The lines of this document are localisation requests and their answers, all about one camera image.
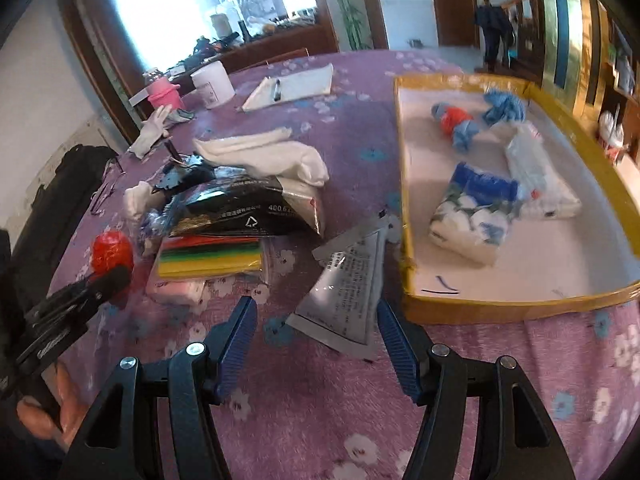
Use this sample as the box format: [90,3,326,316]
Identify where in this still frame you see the person in dark coat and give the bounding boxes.
[474,0,516,73]

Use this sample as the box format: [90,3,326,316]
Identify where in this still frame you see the person's left hand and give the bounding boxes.
[15,360,91,453]

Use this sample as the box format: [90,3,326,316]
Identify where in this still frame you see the bottle with pink knit sleeve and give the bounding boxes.
[142,67,182,108]

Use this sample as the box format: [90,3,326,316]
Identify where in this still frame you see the rainbow coloured strip pack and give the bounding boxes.
[156,236,266,278]

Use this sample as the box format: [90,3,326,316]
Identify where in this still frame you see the red soft ball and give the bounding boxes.
[91,231,135,273]

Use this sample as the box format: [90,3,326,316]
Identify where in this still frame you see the blue foil wrapper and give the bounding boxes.
[140,200,186,241]

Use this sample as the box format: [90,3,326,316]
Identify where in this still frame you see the clear plastic packet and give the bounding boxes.
[504,122,551,201]

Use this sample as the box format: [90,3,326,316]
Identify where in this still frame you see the yellow rimmed cardboard tray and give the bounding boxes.
[392,72,640,326]

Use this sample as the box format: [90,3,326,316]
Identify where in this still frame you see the blue white cotton ball bag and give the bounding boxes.
[429,161,523,266]

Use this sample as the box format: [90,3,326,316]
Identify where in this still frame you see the light blue cloth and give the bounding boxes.
[481,87,528,126]

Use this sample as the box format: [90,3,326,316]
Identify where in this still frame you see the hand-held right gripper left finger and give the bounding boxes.
[59,296,258,480]

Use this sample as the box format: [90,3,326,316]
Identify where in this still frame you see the bamboo painted pillar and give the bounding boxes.
[325,0,388,52]

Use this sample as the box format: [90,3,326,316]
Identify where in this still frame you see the silver foil sachet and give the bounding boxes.
[286,220,396,361]

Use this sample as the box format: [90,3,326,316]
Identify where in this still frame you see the white soft cloth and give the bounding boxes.
[192,127,330,186]

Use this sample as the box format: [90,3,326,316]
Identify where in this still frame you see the white work glove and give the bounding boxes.
[127,104,173,158]

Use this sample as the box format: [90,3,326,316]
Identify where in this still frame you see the black cylindrical motor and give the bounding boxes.
[152,141,217,198]

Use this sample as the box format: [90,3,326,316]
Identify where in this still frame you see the dark frame eyeglasses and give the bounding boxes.
[90,157,123,216]

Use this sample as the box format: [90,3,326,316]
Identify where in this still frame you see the wooden stair railing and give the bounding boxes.
[500,0,546,83]

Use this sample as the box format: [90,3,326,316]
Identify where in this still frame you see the purple floral tablecloth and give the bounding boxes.
[47,50,640,480]

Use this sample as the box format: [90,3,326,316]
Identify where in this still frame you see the wooden side cabinet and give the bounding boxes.
[595,0,640,171]

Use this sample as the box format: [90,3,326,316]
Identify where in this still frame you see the wooden chair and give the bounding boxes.
[220,47,311,75]

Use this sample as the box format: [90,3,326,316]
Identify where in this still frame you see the cluttered wooden counter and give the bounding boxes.
[165,10,341,96]

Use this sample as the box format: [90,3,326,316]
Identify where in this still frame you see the white wrapped tissue pack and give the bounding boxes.
[517,160,583,220]

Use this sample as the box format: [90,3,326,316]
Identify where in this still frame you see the white plastic jar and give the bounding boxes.
[190,61,236,110]

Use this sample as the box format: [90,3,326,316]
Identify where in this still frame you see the black snack bag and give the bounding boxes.
[167,175,323,238]

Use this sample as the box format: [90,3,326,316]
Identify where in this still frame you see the red and blue knit toy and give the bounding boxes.
[431,101,483,153]

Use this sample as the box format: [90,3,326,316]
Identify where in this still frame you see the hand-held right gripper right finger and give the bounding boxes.
[376,300,576,480]

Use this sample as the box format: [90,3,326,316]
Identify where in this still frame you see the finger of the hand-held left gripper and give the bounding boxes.
[25,264,133,341]

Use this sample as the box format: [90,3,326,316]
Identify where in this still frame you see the white paper notepad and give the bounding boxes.
[241,63,335,112]

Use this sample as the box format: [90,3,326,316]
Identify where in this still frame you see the black fabric bag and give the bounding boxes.
[10,145,118,306]

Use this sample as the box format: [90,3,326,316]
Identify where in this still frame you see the brown wooden door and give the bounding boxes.
[426,0,481,48]

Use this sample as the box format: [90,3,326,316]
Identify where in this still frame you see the white crumpled tissue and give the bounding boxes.
[124,180,166,221]

